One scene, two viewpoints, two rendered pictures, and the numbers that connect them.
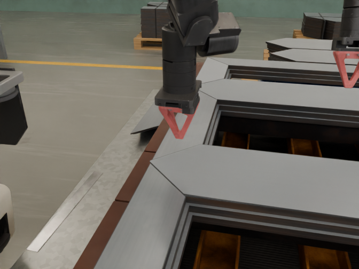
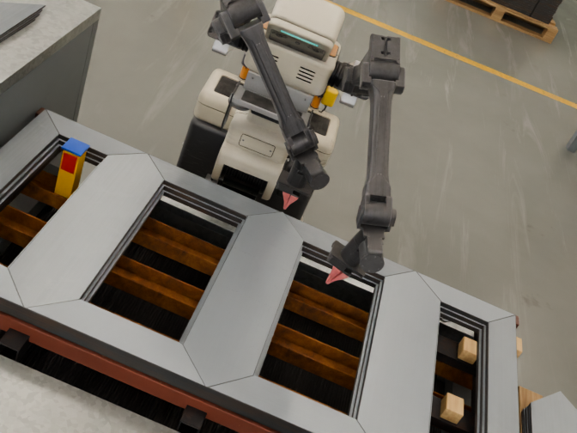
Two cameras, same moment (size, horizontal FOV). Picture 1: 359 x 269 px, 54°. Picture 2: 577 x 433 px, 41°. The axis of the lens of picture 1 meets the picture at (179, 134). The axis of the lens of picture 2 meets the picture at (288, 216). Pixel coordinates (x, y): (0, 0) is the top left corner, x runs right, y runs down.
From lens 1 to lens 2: 2.05 m
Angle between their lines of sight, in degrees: 64
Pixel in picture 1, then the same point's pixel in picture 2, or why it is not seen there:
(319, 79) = (480, 405)
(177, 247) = (213, 209)
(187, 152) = (292, 230)
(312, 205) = (233, 259)
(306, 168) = (270, 277)
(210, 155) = (288, 239)
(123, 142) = not seen: hidden behind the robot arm
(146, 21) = not seen: outside the picture
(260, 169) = (270, 255)
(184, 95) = (285, 180)
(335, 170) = (267, 289)
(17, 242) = not seen: hidden behind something
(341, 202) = (233, 273)
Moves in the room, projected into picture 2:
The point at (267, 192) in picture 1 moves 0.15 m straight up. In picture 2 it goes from (245, 247) to (263, 207)
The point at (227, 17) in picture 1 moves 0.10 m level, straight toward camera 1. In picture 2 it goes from (316, 167) to (282, 153)
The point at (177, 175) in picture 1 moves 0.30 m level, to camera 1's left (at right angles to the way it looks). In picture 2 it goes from (266, 218) to (270, 162)
